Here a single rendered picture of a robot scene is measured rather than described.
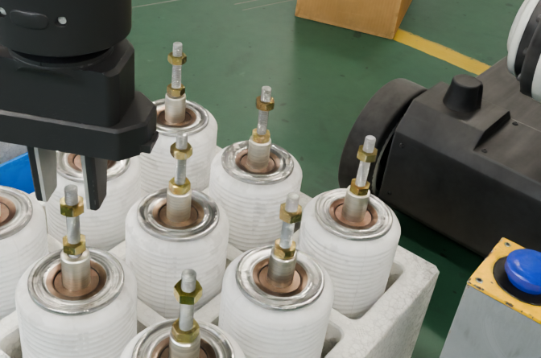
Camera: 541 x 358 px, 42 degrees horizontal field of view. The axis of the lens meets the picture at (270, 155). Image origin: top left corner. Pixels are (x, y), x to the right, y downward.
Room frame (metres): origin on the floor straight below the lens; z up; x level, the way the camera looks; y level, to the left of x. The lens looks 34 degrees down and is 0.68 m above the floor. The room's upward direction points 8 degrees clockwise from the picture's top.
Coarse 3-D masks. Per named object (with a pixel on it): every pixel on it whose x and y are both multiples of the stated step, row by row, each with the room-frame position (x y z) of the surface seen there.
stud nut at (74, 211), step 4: (80, 196) 0.41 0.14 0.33; (60, 200) 0.40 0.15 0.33; (80, 200) 0.41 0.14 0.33; (60, 204) 0.40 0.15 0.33; (64, 204) 0.40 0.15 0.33; (76, 204) 0.40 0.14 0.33; (80, 204) 0.40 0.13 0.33; (60, 208) 0.40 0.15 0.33; (64, 208) 0.40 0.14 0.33; (68, 208) 0.40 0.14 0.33; (72, 208) 0.40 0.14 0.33; (76, 208) 0.40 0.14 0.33; (80, 208) 0.40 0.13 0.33; (60, 212) 0.40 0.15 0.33; (64, 212) 0.40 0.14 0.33; (68, 212) 0.40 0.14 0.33; (72, 212) 0.40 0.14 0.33; (76, 212) 0.40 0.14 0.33; (80, 212) 0.40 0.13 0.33; (68, 216) 0.40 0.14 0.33; (72, 216) 0.40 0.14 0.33
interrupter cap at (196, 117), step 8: (160, 104) 0.69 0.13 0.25; (192, 104) 0.70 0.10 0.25; (160, 112) 0.67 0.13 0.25; (192, 112) 0.68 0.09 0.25; (200, 112) 0.68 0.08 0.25; (160, 120) 0.66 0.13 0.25; (184, 120) 0.67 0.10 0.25; (192, 120) 0.66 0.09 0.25; (200, 120) 0.67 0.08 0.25; (208, 120) 0.67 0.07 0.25; (160, 128) 0.64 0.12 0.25; (168, 128) 0.64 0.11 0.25; (176, 128) 0.64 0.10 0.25; (184, 128) 0.64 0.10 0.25; (192, 128) 0.65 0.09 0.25; (200, 128) 0.65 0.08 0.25; (168, 136) 0.63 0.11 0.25
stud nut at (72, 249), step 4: (64, 236) 0.41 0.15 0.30; (84, 236) 0.41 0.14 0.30; (64, 240) 0.40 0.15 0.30; (84, 240) 0.41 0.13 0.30; (64, 244) 0.40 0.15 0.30; (68, 244) 0.40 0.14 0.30; (76, 244) 0.40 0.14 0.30; (80, 244) 0.40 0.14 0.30; (84, 244) 0.40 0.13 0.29; (64, 248) 0.40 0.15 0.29; (68, 248) 0.40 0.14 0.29; (72, 248) 0.40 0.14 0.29; (76, 248) 0.40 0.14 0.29; (80, 248) 0.40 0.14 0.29; (84, 248) 0.40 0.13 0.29; (64, 252) 0.40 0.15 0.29; (68, 252) 0.40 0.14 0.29; (72, 252) 0.40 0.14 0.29; (76, 252) 0.40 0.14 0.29; (80, 252) 0.40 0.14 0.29
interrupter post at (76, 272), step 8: (64, 256) 0.40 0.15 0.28; (88, 256) 0.40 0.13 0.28; (64, 264) 0.40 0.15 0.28; (72, 264) 0.39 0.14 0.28; (80, 264) 0.40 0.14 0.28; (88, 264) 0.40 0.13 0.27; (64, 272) 0.40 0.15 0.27; (72, 272) 0.39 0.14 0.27; (80, 272) 0.40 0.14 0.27; (88, 272) 0.40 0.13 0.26; (64, 280) 0.40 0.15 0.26; (72, 280) 0.39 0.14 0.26; (80, 280) 0.40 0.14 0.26; (88, 280) 0.40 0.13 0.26; (72, 288) 0.39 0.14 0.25; (80, 288) 0.40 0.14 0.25
